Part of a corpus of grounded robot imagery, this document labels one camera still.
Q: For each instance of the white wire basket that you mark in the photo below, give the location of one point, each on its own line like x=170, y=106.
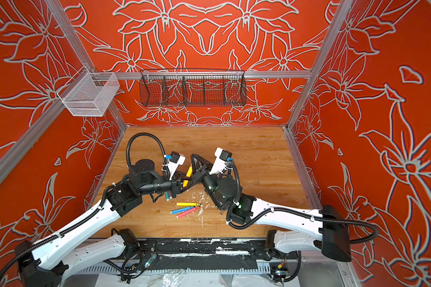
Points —
x=89, y=94

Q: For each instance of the black wire basket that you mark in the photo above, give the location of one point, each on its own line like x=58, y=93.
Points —
x=193, y=88

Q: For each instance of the yellow marker pen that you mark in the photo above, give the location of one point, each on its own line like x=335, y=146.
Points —
x=185, y=204

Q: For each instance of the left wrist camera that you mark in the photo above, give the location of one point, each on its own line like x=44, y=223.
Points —
x=173, y=161

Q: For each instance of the blue marker pen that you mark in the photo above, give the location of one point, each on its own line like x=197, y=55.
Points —
x=181, y=210

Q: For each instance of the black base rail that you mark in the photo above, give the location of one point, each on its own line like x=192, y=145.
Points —
x=228, y=256

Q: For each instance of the aluminium frame rails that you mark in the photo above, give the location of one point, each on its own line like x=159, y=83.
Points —
x=45, y=48

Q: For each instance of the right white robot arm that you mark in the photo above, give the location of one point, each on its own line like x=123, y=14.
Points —
x=297, y=229

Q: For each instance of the pink marker pen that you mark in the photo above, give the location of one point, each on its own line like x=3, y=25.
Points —
x=187, y=212

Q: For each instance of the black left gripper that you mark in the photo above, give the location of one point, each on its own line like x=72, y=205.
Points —
x=176, y=184

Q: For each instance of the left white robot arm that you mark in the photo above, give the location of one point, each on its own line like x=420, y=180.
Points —
x=52, y=260

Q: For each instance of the orange marker pen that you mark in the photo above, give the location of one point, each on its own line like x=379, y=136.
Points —
x=188, y=175

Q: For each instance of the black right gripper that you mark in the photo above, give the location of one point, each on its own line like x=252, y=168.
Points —
x=205, y=169

